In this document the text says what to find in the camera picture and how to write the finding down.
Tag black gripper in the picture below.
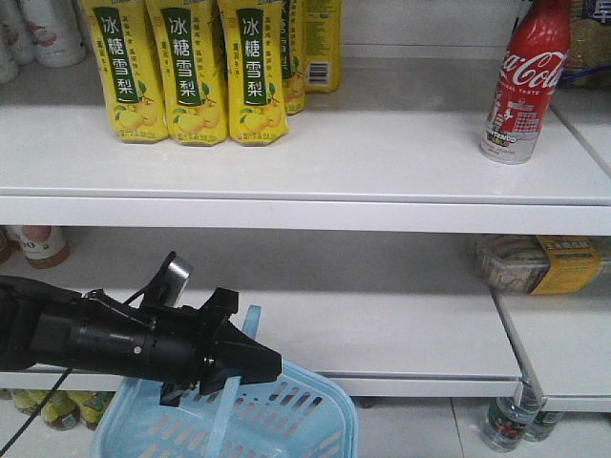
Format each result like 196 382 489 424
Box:
32 287 283 407

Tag light blue plastic basket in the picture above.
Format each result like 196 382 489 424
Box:
89 304 360 458

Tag red aluminium coca-cola bottle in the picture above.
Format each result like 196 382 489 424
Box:
480 0 571 165

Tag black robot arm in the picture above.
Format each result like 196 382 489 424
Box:
1 276 282 406

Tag yellow lemon tea bottle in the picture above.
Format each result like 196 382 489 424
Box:
42 391 80 430

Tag orange grapefruit juice bottle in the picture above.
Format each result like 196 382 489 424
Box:
18 225 70 269

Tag white metal shelf unit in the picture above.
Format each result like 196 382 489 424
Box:
1 1 610 397

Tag clear water bottle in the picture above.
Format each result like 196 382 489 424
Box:
481 380 541 452

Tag yellow pear drink bottle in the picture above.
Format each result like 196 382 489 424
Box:
145 1 228 147
218 0 288 146
80 1 168 143

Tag clear boxed snack yellow label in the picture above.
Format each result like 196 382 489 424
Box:
470 234 610 295

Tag white peach drink bottle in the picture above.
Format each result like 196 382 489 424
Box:
19 0 86 68

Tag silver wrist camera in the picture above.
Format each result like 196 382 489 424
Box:
141 251 193 307

